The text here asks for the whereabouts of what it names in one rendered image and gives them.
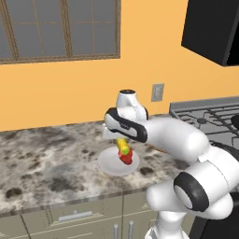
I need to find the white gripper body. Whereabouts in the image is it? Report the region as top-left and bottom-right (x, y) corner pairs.
(102, 120), (133, 142)

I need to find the yellow corn cob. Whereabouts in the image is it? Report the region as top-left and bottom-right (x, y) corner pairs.
(115, 138), (130, 156)

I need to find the white round plate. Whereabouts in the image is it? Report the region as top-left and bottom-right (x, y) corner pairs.
(97, 146), (140, 177)

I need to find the red steak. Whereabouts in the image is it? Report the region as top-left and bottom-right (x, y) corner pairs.
(118, 148), (134, 166)

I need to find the beige drawer front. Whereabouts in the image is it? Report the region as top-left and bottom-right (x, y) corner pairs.
(122, 190), (157, 219)
(0, 214), (31, 239)
(20, 195), (124, 239)

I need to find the grey gas hob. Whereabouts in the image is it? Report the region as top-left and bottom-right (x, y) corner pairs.
(168, 95), (239, 148)

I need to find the brown framed window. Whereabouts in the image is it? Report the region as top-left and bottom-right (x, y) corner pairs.
(0, 0), (122, 65)

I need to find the black pan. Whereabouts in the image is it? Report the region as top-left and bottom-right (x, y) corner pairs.
(231, 114), (239, 130)

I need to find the black oven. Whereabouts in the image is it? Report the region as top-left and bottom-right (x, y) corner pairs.
(188, 190), (239, 239)

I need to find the grey wall socket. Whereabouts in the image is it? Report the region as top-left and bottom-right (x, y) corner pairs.
(150, 82), (165, 103)

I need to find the silver drawer handle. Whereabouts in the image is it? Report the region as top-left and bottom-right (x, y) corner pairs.
(58, 210), (93, 222)

